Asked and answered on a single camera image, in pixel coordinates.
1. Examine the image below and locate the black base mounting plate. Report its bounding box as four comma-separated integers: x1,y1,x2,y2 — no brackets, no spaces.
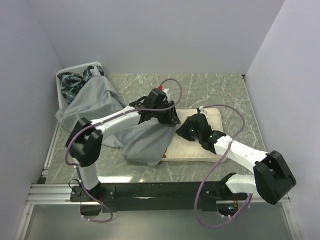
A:
69,180,251,214

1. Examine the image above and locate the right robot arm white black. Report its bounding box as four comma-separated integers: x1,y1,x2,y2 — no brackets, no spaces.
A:
176,113,297,205

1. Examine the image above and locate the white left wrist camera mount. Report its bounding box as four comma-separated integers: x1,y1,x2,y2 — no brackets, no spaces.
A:
158,86,173,98

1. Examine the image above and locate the white plastic basket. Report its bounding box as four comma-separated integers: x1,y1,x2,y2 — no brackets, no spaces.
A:
56,62,105,110

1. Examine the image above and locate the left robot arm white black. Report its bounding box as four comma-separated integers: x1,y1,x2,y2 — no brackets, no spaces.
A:
65,88,182,201

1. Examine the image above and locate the cream pillow with bear print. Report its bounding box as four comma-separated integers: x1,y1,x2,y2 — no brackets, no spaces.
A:
161,108,223,163

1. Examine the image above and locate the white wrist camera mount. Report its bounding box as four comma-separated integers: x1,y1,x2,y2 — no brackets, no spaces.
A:
158,86,173,98
196,105,209,118

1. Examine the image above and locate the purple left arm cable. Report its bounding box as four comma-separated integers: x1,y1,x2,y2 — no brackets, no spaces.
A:
64,78,183,224

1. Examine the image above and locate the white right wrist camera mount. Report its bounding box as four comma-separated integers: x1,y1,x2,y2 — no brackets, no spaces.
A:
196,105,209,118

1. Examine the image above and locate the grey pillowcase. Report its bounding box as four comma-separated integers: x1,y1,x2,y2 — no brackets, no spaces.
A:
55,76,175,167

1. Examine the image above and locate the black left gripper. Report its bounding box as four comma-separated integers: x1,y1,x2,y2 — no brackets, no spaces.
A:
153,101,181,125

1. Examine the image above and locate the dark patterned cloth in basket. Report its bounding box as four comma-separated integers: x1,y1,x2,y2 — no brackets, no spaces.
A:
57,65,105,105

